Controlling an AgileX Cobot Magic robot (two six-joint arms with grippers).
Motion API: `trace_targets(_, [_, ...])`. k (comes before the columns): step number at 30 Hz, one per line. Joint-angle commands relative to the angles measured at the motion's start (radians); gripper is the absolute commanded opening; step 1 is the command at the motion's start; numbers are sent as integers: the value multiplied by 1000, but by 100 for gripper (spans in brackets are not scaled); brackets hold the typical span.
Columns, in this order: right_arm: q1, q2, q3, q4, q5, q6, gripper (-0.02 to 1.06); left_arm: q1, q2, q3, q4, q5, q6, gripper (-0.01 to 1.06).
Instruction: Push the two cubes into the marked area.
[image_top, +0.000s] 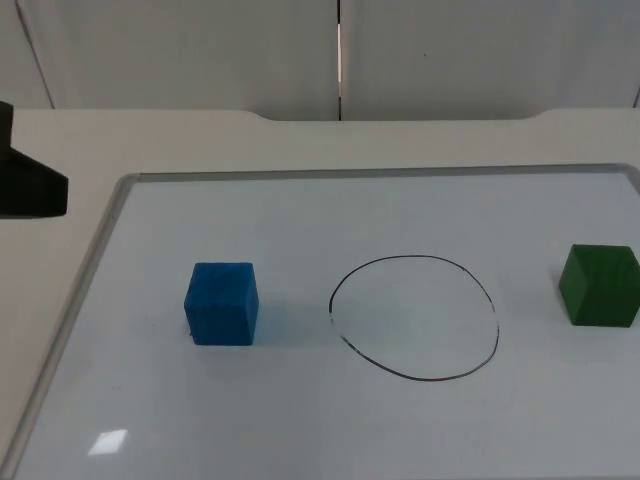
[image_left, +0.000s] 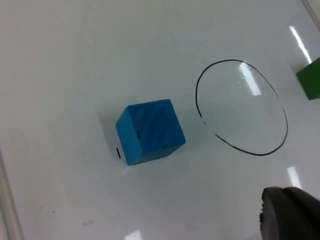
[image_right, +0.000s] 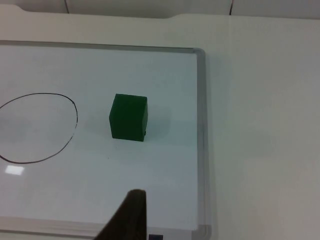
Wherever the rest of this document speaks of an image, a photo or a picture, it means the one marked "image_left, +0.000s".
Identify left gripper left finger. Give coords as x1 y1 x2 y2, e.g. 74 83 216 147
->
259 186 320 240

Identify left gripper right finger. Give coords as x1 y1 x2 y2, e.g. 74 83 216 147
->
283 186 320 234

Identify green cube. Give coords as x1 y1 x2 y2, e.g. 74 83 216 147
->
296 57 320 101

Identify blue cube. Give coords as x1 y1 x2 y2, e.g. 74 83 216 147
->
115 98 187 167

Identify grey-framed whiteboard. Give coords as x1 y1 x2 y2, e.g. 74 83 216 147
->
0 0 320 240

